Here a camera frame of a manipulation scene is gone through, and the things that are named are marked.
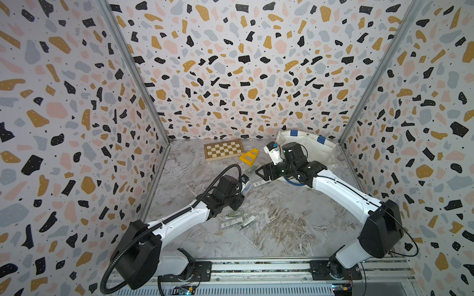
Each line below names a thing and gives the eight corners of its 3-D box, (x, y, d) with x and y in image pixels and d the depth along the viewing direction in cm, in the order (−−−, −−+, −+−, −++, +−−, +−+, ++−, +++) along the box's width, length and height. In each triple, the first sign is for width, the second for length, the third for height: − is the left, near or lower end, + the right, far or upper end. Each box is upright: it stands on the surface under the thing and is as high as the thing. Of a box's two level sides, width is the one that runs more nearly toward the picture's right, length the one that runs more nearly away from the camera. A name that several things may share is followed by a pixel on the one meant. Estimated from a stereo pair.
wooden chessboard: (205, 161, 112) (204, 158, 110) (204, 147, 120) (203, 144, 118) (244, 154, 116) (244, 151, 114) (240, 141, 124) (240, 138, 122)
